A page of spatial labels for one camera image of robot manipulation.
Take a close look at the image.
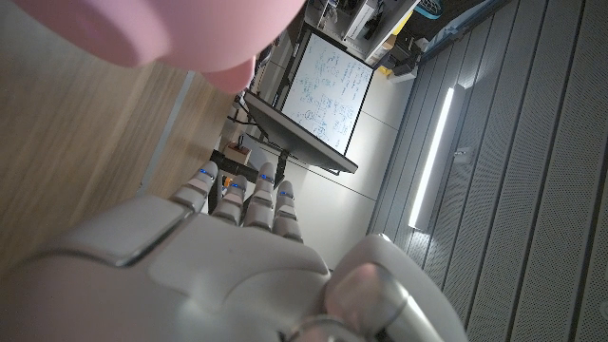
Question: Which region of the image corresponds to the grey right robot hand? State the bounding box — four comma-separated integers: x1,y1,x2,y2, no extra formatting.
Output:
0,161,471,342

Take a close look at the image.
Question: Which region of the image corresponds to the pink plastic piggy bank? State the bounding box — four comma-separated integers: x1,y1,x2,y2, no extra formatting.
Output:
11,0,308,95

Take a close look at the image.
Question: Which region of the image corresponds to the long ceiling light strip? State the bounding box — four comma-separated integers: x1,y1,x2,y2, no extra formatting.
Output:
408,85,466,232

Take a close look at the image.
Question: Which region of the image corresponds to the white shelf cabinet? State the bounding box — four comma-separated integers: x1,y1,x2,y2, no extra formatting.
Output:
303,0,422,66

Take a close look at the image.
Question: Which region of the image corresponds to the plain tan cardboard box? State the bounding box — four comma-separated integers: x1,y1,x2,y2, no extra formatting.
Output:
222,141,253,166

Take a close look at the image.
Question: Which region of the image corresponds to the whiteboard with black frame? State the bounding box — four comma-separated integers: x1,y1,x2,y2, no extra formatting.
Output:
279,30,375,156

